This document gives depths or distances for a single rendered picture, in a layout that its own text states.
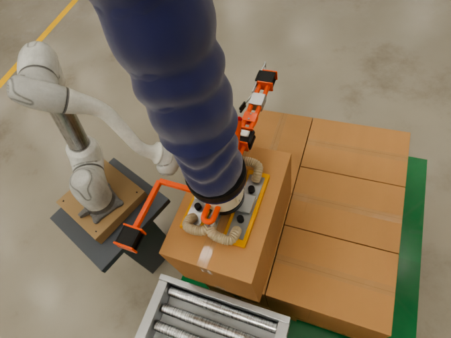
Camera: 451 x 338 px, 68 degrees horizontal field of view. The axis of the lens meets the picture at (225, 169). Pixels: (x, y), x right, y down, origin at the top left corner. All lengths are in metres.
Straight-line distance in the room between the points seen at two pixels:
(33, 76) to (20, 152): 2.51
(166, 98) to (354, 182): 1.53
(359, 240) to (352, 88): 1.74
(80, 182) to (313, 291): 1.26
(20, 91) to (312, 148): 1.60
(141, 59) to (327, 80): 2.79
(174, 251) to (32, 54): 0.91
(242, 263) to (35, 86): 0.98
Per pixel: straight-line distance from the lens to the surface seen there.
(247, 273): 1.32
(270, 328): 1.80
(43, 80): 1.37
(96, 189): 1.74
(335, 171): 2.11
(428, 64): 3.67
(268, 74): 1.64
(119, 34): 0.68
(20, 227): 3.33
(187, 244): 1.40
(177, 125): 0.82
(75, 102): 1.37
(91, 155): 1.82
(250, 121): 1.50
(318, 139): 2.23
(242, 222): 1.36
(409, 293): 2.51
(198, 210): 1.41
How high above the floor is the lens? 2.34
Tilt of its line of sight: 57 degrees down
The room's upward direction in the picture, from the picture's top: 17 degrees counter-clockwise
